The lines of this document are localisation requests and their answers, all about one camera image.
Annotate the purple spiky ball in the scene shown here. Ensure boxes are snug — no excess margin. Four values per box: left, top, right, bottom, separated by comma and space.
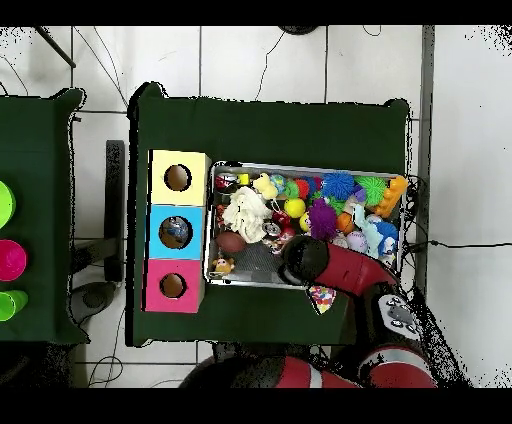
307, 198, 339, 242

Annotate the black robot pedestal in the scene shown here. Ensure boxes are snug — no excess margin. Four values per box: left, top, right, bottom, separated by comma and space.
211, 340, 321, 361

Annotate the black round base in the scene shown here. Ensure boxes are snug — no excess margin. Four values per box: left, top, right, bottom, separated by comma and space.
277, 26, 321, 36

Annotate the yellow plush animal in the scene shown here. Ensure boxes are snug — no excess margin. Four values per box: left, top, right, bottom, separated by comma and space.
252, 172, 279, 200

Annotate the cream fluffy cloth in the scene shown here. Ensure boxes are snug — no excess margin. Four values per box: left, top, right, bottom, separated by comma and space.
221, 185, 274, 244

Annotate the orange toy brick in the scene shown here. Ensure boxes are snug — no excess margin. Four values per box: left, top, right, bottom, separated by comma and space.
373, 175, 409, 219

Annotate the crushed clear plastic bottle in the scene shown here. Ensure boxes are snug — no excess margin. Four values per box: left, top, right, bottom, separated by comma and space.
163, 218, 191, 243

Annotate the light teal cloth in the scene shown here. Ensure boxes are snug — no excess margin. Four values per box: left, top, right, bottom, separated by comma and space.
353, 205, 385, 259

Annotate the pink plastic cup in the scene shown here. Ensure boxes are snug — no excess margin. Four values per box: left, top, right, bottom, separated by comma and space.
0, 238, 28, 282

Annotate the dark grey oval base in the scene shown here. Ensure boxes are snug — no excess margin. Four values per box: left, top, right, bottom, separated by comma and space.
69, 280, 117, 325

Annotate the brown toy football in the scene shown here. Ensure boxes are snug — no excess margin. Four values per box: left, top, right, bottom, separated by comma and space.
215, 231, 248, 254

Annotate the dark green tablecloth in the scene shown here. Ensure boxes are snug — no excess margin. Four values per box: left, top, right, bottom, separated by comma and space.
0, 88, 90, 346
126, 81, 411, 348

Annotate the black slanted rod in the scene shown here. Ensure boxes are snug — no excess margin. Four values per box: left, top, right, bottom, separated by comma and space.
33, 26, 77, 69

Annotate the colourful dotted cloth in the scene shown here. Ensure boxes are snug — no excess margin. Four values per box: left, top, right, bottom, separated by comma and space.
305, 284, 338, 315

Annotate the blue stringy rubber ball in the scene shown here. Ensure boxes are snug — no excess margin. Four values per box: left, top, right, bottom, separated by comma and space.
321, 172, 356, 200

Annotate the wooden box with three holes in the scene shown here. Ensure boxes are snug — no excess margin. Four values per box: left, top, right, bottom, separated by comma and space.
141, 149, 212, 314

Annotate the white baseball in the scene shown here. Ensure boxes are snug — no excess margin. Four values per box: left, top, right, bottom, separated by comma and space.
346, 230, 369, 254

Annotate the brown monkey plush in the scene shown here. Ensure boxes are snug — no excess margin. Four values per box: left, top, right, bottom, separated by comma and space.
211, 256, 236, 275

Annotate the silver wire mesh bin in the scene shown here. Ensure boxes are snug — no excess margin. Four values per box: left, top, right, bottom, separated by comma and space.
203, 160, 408, 296

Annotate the black floor cable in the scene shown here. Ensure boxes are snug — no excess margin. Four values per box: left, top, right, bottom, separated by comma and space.
403, 239, 512, 257

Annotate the bright green plastic cup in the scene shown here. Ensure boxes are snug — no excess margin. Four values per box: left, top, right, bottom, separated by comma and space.
0, 289, 30, 322
0, 180, 17, 230

